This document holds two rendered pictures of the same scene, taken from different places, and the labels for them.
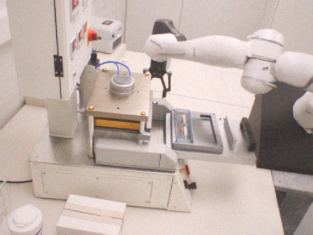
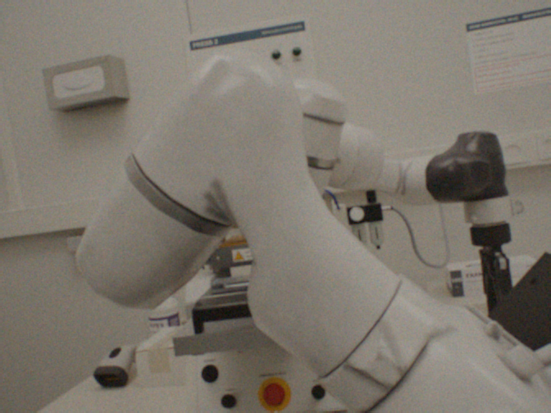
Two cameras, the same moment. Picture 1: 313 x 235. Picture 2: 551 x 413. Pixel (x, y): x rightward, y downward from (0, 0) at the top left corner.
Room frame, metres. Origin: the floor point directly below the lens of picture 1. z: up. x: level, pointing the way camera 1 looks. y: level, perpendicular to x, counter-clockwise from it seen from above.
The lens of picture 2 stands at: (1.10, -1.13, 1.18)
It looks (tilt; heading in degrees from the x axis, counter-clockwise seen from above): 3 degrees down; 99
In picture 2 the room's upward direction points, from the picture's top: 8 degrees counter-clockwise
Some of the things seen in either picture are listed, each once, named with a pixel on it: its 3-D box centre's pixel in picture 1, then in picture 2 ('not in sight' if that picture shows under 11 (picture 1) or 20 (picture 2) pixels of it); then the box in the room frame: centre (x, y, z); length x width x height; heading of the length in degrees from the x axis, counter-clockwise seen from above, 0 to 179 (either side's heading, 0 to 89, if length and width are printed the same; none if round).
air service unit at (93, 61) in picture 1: (94, 72); (364, 220); (1.08, 0.25, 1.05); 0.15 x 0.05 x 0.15; 3
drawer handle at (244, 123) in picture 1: (247, 133); (242, 314); (0.89, -0.33, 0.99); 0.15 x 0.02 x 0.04; 3
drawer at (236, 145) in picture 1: (208, 133); (257, 304); (0.89, -0.19, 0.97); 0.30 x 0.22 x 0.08; 93
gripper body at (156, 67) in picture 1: (158, 68); (492, 247); (1.33, 0.01, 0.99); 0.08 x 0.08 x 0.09
